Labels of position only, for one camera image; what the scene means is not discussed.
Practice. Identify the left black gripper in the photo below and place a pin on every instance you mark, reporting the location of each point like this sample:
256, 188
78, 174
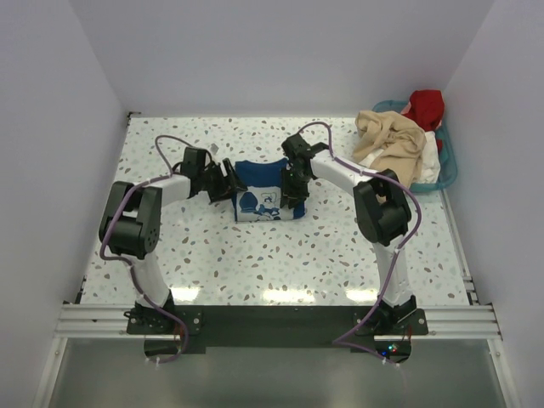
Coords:
229, 184

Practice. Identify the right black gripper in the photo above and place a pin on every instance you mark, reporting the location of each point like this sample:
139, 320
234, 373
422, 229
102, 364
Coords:
288, 193

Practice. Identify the blue printed t shirt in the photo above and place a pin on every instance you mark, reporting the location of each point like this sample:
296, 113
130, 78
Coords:
262, 199

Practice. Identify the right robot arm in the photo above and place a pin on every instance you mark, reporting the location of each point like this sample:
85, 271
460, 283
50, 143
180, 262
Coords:
382, 215

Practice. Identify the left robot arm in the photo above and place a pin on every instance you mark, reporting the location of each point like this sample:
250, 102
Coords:
130, 229

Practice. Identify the beige t shirt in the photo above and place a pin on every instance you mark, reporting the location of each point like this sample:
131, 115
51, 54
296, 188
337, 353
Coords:
381, 122

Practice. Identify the white t shirt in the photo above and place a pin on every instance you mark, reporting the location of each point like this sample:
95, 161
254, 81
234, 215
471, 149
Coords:
429, 163

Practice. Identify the red t shirt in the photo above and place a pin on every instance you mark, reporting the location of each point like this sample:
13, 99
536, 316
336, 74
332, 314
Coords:
426, 108

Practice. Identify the teal laundry basket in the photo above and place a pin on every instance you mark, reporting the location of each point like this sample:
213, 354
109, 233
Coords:
447, 159

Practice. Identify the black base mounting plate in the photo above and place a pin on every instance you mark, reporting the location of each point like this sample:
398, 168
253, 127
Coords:
193, 329

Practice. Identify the aluminium frame rail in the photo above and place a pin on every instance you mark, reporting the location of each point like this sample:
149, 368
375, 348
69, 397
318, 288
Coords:
474, 321

